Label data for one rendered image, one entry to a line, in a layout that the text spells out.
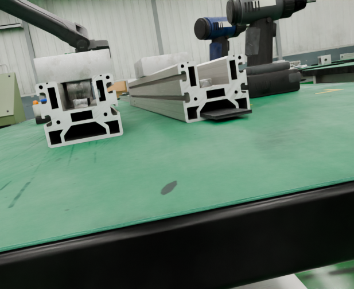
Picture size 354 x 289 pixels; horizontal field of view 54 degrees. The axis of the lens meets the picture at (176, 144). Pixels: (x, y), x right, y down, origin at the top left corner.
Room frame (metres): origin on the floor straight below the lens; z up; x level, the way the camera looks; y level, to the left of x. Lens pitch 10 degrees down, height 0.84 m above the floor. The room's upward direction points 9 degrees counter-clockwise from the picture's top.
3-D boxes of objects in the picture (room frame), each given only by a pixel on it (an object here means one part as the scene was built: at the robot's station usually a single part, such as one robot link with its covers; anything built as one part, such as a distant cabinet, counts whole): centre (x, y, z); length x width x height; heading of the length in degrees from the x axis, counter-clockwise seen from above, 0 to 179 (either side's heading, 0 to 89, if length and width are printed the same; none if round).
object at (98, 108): (0.86, 0.20, 0.82); 0.80 x 0.10 x 0.09; 11
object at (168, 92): (0.90, 0.01, 0.82); 0.80 x 0.10 x 0.09; 11
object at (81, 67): (0.61, 0.15, 0.87); 0.16 x 0.11 x 0.07; 11
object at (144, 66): (0.90, 0.01, 0.87); 0.16 x 0.11 x 0.07; 11
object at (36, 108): (1.11, 0.37, 0.81); 0.10 x 0.08 x 0.06; 101
